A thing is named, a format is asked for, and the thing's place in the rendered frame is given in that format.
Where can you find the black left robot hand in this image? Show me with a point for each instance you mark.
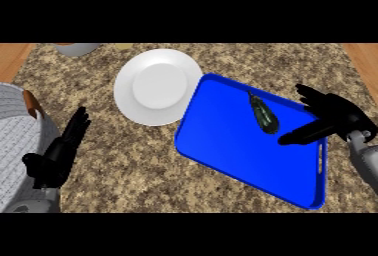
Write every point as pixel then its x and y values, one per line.
pixel 59 153

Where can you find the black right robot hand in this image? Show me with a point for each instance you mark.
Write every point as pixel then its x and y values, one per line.
pixel 334 116

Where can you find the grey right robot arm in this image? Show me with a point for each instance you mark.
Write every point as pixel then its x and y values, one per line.
pixel 365 156

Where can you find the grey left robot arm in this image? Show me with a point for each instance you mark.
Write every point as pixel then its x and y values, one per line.
pixel 37 201

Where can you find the dark green eggplant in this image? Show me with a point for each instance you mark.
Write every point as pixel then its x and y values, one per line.
pixel 265 116

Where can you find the blue plastic tray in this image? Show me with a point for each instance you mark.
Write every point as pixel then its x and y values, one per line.
pixel 245 143

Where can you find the white round plate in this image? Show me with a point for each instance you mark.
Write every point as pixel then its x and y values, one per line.
pixel 158 86

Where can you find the grey round container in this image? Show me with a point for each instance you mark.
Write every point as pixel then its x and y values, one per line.
pixel 76 49

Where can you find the small tan object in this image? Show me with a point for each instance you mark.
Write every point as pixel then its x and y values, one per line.
pixel 124 46

